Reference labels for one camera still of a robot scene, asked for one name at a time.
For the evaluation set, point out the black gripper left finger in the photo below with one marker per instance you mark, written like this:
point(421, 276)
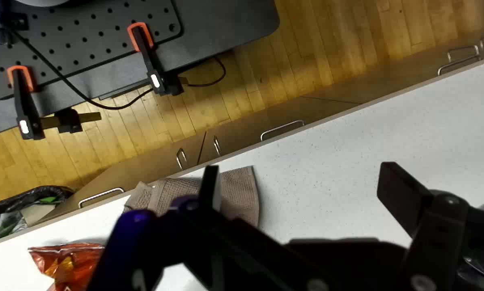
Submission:
point(229, 254)

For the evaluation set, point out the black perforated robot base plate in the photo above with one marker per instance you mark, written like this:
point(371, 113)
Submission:
point(81, 48)

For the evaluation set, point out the orange black clamp left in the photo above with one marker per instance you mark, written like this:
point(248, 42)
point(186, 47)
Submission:
point(28, 116)

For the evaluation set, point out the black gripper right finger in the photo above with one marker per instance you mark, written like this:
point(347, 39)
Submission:
point(434, 221)

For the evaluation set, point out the orange black clamp right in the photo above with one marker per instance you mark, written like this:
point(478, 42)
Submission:
point(162, 81)

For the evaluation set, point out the wooden base cabinet with handles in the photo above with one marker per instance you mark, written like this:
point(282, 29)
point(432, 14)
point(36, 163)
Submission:
point(230, 136)

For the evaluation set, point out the orange black clamp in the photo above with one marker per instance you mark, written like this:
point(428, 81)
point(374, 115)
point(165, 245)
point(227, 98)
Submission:
point(28, 116)
point(162, 81)

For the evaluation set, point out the black trash bin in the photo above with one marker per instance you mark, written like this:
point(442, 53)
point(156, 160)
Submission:
point(12, 216)

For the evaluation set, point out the brown cloth towel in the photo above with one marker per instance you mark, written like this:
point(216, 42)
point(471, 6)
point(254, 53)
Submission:
point(237, 189)

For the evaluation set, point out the orange snack pack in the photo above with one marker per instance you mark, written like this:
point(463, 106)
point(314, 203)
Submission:
point(70, 265)

